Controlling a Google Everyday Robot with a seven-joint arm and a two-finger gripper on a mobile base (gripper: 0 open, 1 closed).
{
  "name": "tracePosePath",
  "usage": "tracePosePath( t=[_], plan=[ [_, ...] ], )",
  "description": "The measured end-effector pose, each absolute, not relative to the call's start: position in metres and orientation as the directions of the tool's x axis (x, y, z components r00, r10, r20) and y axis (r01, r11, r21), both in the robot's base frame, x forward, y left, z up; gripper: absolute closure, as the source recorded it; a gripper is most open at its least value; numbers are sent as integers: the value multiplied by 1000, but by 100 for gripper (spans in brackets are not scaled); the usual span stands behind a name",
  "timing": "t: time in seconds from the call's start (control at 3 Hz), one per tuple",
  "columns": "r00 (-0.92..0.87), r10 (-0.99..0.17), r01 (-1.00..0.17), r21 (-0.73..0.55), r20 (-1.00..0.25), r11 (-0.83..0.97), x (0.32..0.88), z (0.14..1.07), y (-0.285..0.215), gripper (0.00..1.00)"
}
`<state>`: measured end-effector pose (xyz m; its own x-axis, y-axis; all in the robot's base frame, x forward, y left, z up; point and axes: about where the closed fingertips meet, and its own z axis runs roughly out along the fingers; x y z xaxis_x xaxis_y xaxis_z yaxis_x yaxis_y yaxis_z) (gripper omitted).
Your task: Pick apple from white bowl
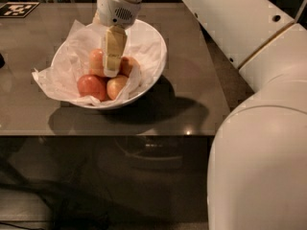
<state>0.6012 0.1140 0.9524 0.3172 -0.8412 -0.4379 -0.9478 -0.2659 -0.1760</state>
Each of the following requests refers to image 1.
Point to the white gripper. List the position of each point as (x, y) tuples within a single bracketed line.
[(115, 11)]

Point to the red-yellow apple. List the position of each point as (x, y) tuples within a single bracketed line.
[(96, 62)]

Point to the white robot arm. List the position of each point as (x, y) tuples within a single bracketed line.
[(257, 169)]

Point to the right back apple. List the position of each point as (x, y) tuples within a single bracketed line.
[(127, 64)]

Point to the front right yellow apple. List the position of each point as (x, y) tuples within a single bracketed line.
[(115, 85)]

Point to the front left red apple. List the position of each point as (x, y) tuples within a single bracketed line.
[(92, 85)]

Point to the white bowl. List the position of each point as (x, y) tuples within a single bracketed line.
[(150, 48)]

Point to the white crumpled paper liner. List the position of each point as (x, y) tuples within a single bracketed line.
[(68, 67)]

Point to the black white fiducial marker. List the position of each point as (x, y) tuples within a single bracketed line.
[(17, 9)]

